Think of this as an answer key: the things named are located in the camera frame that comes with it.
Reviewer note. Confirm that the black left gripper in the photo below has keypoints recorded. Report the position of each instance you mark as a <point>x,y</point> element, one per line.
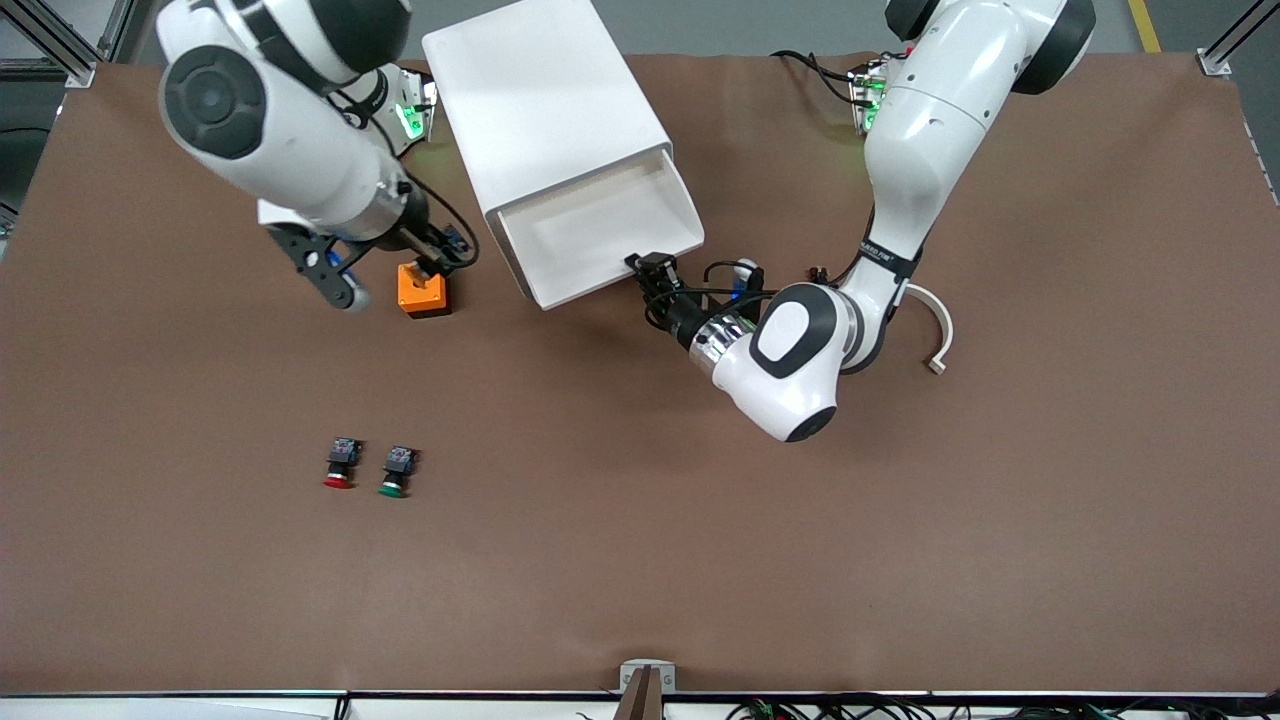
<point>683,313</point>

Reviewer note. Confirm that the white semicircular bracket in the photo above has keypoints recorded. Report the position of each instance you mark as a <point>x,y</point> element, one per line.
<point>945,325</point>

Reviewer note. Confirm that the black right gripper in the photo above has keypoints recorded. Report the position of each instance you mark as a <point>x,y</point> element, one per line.
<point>420,237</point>

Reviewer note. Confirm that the brown camera post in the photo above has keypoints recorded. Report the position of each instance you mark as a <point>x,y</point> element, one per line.
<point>642,700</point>

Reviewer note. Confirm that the orange button box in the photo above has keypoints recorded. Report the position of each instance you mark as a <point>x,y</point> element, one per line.
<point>425,297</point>

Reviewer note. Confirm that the white drawer cabinet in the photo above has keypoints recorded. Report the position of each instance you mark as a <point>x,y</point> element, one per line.
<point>540,90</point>

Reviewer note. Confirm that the green push button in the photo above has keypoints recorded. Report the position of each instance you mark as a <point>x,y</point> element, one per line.
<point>398,470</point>

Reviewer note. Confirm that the white plastic tray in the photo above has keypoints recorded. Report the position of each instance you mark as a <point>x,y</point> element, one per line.
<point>600,220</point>

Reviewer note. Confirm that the red push button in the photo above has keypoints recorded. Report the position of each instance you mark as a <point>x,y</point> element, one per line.
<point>342,462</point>

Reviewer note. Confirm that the grey mount bracket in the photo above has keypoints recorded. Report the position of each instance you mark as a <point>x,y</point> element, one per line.
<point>630,668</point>

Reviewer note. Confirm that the aluminium frame profile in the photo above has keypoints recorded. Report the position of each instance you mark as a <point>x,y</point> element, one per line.
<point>80,62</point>
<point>1215,62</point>

